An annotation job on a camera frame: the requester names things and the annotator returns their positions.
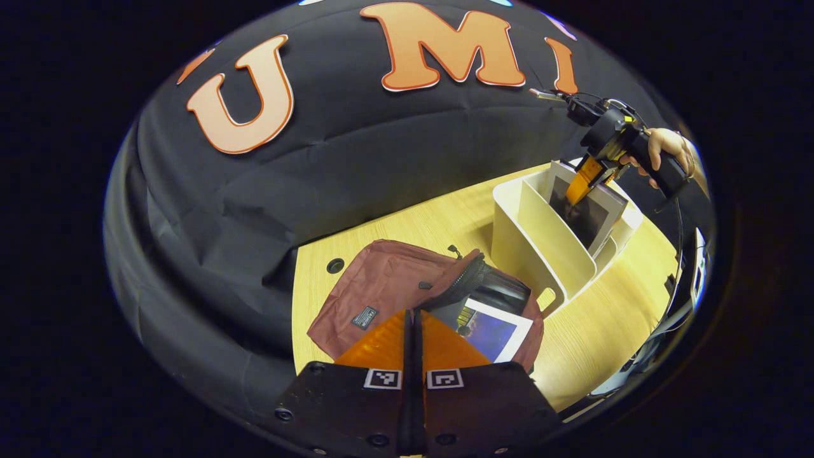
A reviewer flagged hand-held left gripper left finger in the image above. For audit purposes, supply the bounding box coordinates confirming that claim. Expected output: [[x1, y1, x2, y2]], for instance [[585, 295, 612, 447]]
[[273, 310, 417, 458]]

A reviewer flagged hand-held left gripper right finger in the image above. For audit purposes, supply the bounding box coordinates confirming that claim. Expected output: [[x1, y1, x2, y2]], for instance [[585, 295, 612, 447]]
[[413, 310, 563, 458]]

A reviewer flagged black and white cover book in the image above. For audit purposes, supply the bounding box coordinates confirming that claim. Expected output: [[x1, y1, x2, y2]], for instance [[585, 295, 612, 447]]
[[548, 160, 629, 258]]

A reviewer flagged blue cover book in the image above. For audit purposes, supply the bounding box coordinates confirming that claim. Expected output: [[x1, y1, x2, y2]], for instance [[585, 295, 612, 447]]
[[432, 298, 534, 364]]

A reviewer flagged white bookshelf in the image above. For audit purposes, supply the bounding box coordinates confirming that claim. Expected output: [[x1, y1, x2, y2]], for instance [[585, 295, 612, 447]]
[[491, 159, 644, 319]]

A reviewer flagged maroon schoolbag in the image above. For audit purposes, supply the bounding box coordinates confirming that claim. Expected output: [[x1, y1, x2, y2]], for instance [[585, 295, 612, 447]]
[[307, 239, 546, 376]]

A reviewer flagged white device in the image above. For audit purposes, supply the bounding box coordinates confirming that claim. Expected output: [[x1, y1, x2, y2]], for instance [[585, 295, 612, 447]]
[[690, 228, 708, 312]]

